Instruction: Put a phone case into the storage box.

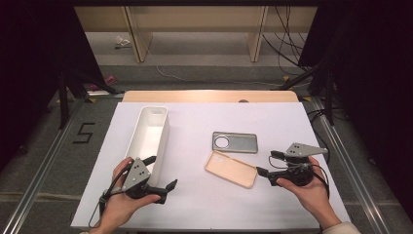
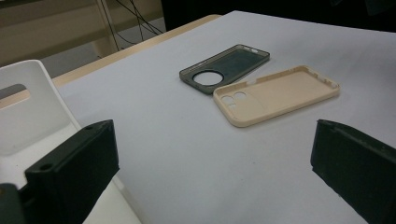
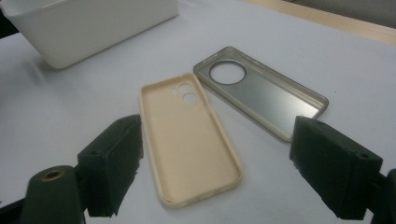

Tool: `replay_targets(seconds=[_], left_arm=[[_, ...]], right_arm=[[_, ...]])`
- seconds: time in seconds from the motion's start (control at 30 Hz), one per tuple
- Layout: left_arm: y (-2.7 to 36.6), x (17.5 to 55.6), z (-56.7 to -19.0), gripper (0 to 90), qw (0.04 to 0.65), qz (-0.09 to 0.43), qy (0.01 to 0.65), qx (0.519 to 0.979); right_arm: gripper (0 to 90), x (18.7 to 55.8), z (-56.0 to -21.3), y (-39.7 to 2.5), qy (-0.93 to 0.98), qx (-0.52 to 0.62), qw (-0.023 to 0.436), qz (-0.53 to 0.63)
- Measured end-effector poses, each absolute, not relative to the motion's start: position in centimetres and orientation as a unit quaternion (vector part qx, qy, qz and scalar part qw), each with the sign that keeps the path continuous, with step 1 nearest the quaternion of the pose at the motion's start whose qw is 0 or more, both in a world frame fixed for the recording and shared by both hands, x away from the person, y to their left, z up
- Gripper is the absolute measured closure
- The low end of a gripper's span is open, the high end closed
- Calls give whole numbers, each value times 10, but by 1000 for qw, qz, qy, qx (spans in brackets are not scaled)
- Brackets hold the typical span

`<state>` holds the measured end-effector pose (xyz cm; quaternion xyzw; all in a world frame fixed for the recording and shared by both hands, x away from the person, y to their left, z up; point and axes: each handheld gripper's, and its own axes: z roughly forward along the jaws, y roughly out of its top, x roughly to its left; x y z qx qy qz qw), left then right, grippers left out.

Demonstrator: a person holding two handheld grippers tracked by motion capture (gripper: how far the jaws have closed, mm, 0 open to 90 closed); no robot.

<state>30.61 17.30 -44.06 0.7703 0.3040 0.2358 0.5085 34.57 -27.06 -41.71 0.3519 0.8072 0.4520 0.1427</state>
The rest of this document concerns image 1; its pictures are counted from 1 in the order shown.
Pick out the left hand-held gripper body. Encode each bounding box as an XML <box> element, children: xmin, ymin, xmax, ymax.
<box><xmin>121</xmin><ymin>157</ymin><xmax>169</xmax><ymax>206</ymax></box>

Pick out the bundle of black cables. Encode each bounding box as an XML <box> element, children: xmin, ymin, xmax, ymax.
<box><xmin>262</xmin><ymin>5</ymin><xmax>314</xmax><ymax>76</ymax></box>

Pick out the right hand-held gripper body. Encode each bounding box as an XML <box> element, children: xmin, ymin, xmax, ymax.
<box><xmin>268</xmin><ymin>141</ymin><xmax>329</xmax><ymax>187</ymax></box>

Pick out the grey translucent phone case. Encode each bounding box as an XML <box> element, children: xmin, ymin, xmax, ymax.
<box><xmin>211</xmin><ymin>131</ymin><xmax>259</xmax><ymax>155</ymax></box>

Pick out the light wooden desk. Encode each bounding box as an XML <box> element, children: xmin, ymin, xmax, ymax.
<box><xmin>73</xmin><ymin>5</ymin><xmax>319</xmax><ymax>63</ymax></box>

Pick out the black curtain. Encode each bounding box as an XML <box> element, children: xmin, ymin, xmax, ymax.
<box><xmin>0</xmin><ymin>0</ymin><xmax>105</xmax><ymax>170</ymax></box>
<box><xmin>297</xmin><ymin>0</ymin><xmax>413</xmax><ymax>222</ymax></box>

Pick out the white table sheet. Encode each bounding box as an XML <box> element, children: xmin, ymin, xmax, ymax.
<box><xmin>70</xmin><ymin>101</ymin><xmax>352</xmax><ymax>232</ymax></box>

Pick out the person's right hand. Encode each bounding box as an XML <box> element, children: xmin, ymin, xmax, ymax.
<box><xmin>276</xmin><ymin>155</ymin><xmax>343</xmax><ymax>230</ymax></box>

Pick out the person's left hand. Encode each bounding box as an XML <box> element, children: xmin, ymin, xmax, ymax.
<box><xmin>94</xmin><ymin>156</ymin><xmax>162</xmax><ymax>232</ymax></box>

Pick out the beige phone case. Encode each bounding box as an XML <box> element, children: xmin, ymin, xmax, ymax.
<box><xmin>204</xmin><ymin>150</ymin><xmax>258</xmax><ymax>189</ymax></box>

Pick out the crumpled white paper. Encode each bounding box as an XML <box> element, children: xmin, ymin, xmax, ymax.
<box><xmin>114</xmin><ymin>35</ymin><xmax>131</xmax><ymax>50</ymax></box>

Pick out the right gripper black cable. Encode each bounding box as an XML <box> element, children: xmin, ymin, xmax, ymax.
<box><xmin>268</xmin><ymin>154</ymin><xmax>331</xmax><ymax>200</ymax></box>

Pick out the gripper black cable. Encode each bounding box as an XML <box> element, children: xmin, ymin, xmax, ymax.
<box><xmin>88</xmin><ymin>161</ymin><xmax>134</xmax><ymax>229</ymax></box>
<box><xmin>268</xmin><ymin>154</ymin><xmax>331</xmax><ymax>200</ymax></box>

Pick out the stack of papers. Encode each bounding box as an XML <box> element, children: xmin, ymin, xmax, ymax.
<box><xmin>85</xmin><ymin>82</ymin><xmax>112</xmax><ymax>98</ymax></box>

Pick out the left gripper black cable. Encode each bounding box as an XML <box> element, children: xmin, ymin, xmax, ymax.
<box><xmin>88</xmin><ymin>161</ymin><xmax>134</xmax><ymax>229</ymax></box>

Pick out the white plastic storage box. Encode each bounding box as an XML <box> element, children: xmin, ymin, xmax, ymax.
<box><xmin>125</xmin><ymin>105</ymin><xmax>170</xmax><ymax>188</ymax></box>

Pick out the metal floor rail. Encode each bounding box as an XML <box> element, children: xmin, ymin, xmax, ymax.
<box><xmin>0</xmin><ymin>97</ymin><xmax>86</xmax><ymax>234</ymax></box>
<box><xmin>310</xmin><ymin>97</ymin><xmax>393</xmax><ymax>234</ymax></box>

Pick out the thin white floor cable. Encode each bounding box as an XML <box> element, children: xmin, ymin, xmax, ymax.
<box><xmin>142</xmin><ymin>32</ymin><xmax>313</xmax><ymax>89</ymax></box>

